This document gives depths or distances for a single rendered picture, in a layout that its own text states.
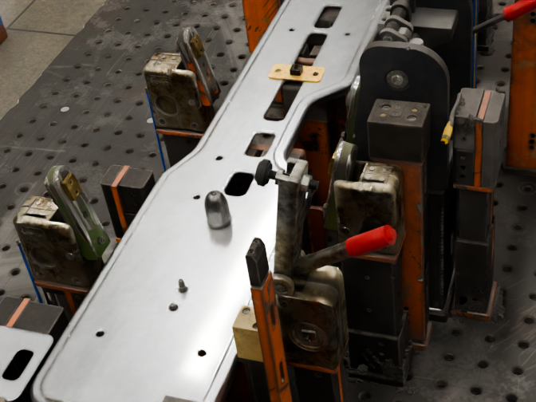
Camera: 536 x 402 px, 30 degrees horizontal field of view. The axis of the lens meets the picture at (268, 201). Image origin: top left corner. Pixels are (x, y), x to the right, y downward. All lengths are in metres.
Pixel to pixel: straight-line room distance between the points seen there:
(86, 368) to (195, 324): 0.13
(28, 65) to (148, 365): 2.62
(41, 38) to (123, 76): 1.66
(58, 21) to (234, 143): 2.53
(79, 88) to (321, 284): 1.15
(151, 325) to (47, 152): 0.88
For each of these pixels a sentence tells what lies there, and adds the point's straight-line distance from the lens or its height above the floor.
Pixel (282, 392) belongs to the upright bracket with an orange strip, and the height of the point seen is 0.98.
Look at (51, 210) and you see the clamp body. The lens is 1.32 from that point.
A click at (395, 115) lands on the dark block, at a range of 1.25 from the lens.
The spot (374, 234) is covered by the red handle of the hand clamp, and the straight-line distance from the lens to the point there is 1.05.
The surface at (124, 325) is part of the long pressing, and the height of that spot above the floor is 1.00.
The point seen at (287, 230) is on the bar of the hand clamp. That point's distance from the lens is 1.06.
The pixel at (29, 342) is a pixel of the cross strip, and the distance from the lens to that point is 1.22.
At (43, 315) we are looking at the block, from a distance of 1.28.
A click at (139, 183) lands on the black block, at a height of 0.99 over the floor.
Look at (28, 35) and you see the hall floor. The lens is 3.87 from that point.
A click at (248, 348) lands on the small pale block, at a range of 1.10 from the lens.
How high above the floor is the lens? 1.86
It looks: 41 degrees down
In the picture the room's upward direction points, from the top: 9 degrees counter-clockwise
